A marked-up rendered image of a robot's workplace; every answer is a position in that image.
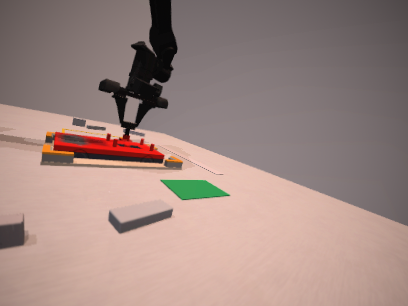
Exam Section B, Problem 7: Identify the beige and black wheel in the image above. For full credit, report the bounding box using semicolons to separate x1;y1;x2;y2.
121;121;136;130

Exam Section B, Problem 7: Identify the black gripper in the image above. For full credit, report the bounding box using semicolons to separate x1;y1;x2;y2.
99;66;168;127

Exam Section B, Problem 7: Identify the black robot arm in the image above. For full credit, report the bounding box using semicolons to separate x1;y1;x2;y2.
126;0;177;99

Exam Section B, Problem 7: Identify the green flat square mat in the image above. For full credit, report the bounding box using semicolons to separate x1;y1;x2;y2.
160;180;231;200

